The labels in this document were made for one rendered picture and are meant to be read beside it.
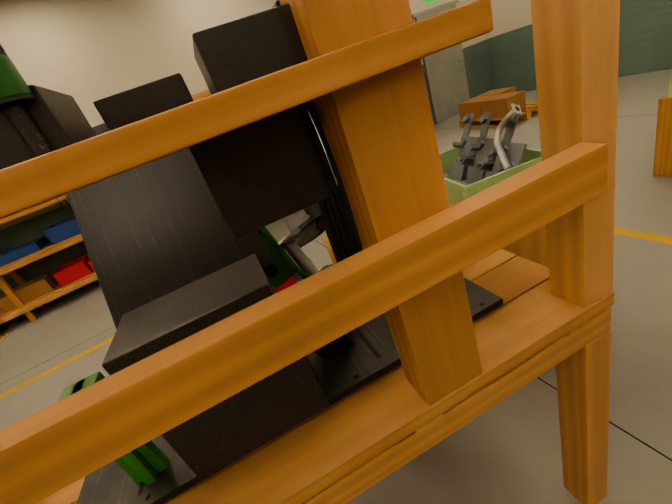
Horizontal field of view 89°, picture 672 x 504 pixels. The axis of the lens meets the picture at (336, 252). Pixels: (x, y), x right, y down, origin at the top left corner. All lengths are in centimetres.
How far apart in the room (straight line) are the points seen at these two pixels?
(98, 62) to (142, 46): 65
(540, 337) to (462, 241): 40
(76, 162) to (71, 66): 615
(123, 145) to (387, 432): 66
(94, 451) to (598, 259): 96
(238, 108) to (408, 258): 30
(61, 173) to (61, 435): 31
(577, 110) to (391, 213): 40
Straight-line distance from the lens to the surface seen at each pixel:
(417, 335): 66
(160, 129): 42
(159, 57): 653
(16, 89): 52
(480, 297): 99
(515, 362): 88
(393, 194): 53
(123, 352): 69
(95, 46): 658
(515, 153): 176
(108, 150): 43
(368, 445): 78
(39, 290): 648
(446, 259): 56
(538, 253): 188
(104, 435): 56
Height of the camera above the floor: 151
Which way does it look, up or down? 25 degrees down
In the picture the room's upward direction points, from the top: 21 degrees counter-clockwise
